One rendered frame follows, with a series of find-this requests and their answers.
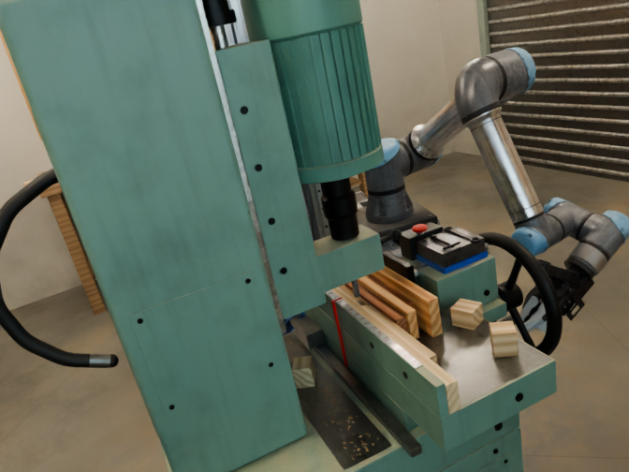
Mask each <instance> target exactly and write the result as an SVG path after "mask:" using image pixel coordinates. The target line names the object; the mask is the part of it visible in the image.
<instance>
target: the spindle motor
mask: <svg viewBox="0 0 629 472"><path fill-rule="evenodd" d="M241 8H242V12H243V17H244V20H245V24H246V29H247V33H248V37H249V41H250V42H252V41H258V40H263V39H268V40H269V42H270V45H271V52H272V56H273V61H274V64H275V69H276V74H277V78H278V82H279V86H280V91H281V95H282V100H283V104H284V108H285V116H286V120H287V125H288V129H289V134H290V138H291V142H292V146H293V151H294V156H295V159H296V164H297V168H298V173H299V177H300V183H301V184H321V183H328V182H334V181H338V180H342V179H346V178H349V177H352V176H355V175H358V174H361V173H362V172H365V171H367V170H370V169H373V168H374V167H376V166H378V165H379V164H380V163H381V162H382V161H383V160H384V152H383V145H382V141H381V135H380V128H379V123H378V117H377V110H376V105H375V98H374V92H373V81H372V75H371V69H370V63H369V57H368V51H367V45H366V38H365V33H364V27H363V23H361V22H362V14H361V7H360V1H359V0H241Z"/></svg>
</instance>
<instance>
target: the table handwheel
mask: <svg viewBox="0 0 629 472"><path fill-rule="evenodd" d="M477 235H478V236H481V237H484V239H485V243H488V244H489V245H494V246H498V247H500V248H502V249H504V250H505V251H507V252H508V253H509V254H511V255H512V256H513V257H514V258H516V259H515V262H514V265H513V268H512V271H511V274H510V275H509V277H508V280H506V281H504V282H503V283H501V284H498V296H499V297H498V299H500V300H502V301H504V302H506V310H507V312H508V311H509V313H510V315H511V317H512V318H513V320H514V322H515V323H516V325H517V327H518V329H519V332H520V334H521V336H522V338H523V340H524V342H525V343H527V344H528V345H530V346H532V347H534V348H536V349H538V350H539V351H541V352H543V353H544V354H546V355H548V356H549V355H550V354H551V353H552V352H553V351H554V350H555V349H556V347H557V345H558V344H559V342H560V339H561V335H562V328H563V318H562V310H561V306H560V302H559V299H558V296H557V293H556V290H555V288H554V286H553V285H552V282H551V280H550V279H549V276H548V274H547V273H546V271H545V270H544V268H543V267H542V265H541V264H540V263H539V261H538V260H537V259H536V258H535V256H534V255H533V254H532V253H531V252H530V251H529V250H528V249H527V248H525V247H524V246H523V245H522V244H521V243H519V242H517V241H516V240H514V239H512V238H511V237H508V236H506V235H504V234H502V233H498V232H483V233H480V234H477ZM522 266H523V267H524V268H525V269H526V271H527V272H528V273H529V275H530V276H531V277H532V278H533V280H534V282H535V284H536V286H537V288H538V290H539V293H540V295H541V298H542V301H543V304H544V306H545V311H546V317H547V330H546V334H545V337H544V339H543V341H542V342H541V343H540V344H539V345H538V346H537V347H536V346H535V344H534V341H533V339H532V337H531V335H530V334H529V333H528V331H527V329H526V327H525V325H524V323H523V320H522V318H521V316H520V314H519V311H518V309H517V307H519V306H521V305H522V303H523V293H522V290H521V289H520V287H519V286H518V285H517V284H516V282H517V279H518V276H519V271H520V269H521V267H522Z"/></svg>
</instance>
